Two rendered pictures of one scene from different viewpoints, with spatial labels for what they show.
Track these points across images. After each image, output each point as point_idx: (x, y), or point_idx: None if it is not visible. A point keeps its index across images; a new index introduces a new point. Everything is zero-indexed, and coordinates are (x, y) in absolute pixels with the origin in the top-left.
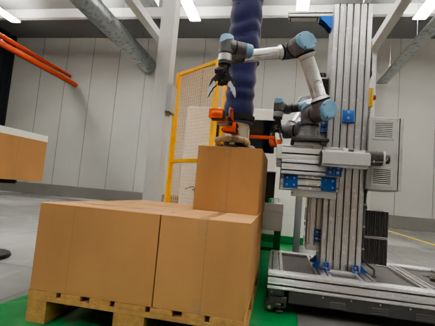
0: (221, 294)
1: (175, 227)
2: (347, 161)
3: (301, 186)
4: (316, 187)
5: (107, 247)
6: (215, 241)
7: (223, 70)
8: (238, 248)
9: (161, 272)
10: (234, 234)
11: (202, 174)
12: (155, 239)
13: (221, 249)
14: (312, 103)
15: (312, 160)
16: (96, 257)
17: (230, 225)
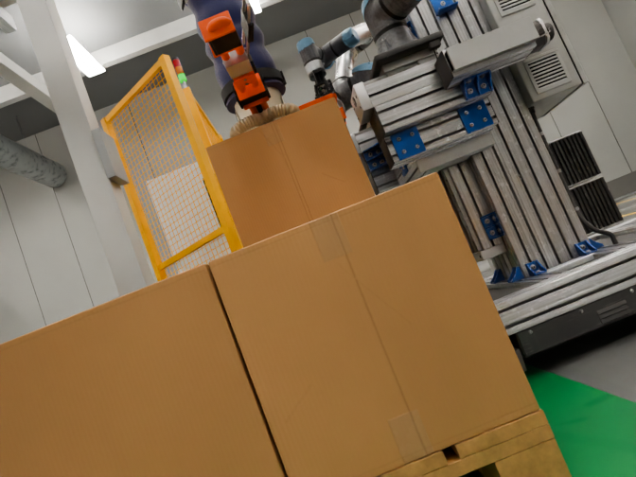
0: (454, 375)
1: (258, 274)
2: (497, 46)
3: (431, 143)
4: (458, 132)
5: (102, 420)
6: (377, 256)
7: None
8: (437, 242)
9: (279, 405)
10: (411, 217)
11: (241, 201)
12: (222, 329)
13: (400, 268)
14: None
15: (429, 85)
16: (83, 463)
17: (391, 201)
